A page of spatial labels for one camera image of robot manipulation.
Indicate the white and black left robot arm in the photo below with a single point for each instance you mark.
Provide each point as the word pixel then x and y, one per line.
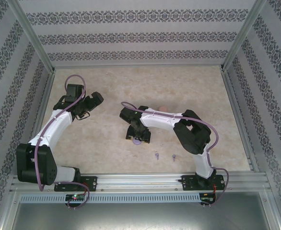
pixel 54 129

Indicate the lilac earbud charging case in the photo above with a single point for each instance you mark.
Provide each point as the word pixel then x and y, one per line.
pixel 137 141

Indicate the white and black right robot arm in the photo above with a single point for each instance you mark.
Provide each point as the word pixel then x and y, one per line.
pixel 159 121

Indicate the small circuit board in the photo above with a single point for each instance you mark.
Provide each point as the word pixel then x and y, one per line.
pixel 207 200

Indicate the circuit board with green light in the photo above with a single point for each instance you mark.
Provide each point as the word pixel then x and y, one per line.
pixel 75 197

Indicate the pink earbud charging case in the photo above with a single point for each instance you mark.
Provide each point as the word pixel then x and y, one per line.
pixel 162 108

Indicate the grey metal sheet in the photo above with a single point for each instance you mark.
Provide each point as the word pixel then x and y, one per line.
pixel 140 218

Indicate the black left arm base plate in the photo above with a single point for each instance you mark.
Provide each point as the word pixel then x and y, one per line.
pixel 90 183

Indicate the aluminium frame post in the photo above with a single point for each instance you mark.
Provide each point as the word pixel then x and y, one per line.
pixel 37 40
pixel 241 36

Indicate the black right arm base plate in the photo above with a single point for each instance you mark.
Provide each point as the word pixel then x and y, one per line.
pixel 186 183

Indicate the aluminium side frame bar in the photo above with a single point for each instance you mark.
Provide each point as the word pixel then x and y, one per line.
pixel 47 91
pixel 238 119

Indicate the aluminium mounting rail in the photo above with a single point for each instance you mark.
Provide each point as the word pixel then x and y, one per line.
pixel 140 182

